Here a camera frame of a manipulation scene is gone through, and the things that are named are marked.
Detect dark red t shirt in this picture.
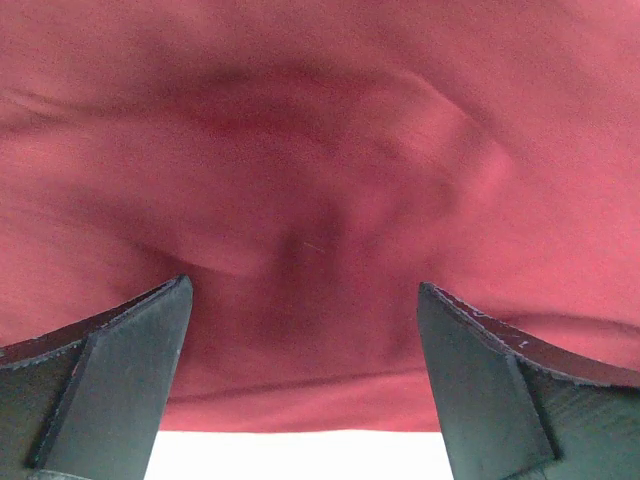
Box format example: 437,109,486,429
1,1,639,432

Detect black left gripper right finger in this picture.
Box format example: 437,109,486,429
417,283,639,479

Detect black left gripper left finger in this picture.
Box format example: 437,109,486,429
1,275,193,479

